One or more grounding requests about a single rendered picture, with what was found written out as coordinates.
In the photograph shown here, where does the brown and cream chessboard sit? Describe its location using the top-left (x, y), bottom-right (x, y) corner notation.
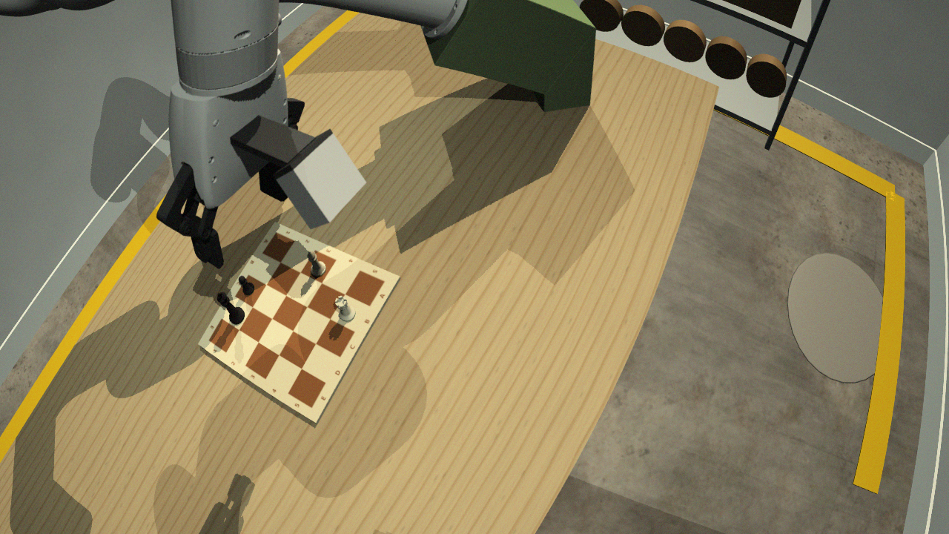
top-left (198, 222), bottom-right (400, 424)

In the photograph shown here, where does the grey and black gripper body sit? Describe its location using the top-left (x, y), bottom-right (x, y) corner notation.
top-left (169, 49), bottom-right (288, 210)

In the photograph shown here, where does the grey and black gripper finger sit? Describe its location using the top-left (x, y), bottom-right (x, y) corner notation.
top-left (156, 162), bottom-right (224, 268)
top-left (259, 98), bottom-right (305, 202)

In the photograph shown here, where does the white bishop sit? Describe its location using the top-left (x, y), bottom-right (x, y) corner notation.
top-left (307, 251), bottom-right (326, 277)

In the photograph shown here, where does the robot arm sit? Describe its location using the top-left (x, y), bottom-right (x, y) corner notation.
top-left (0, 0), bottom-right (468, 229)

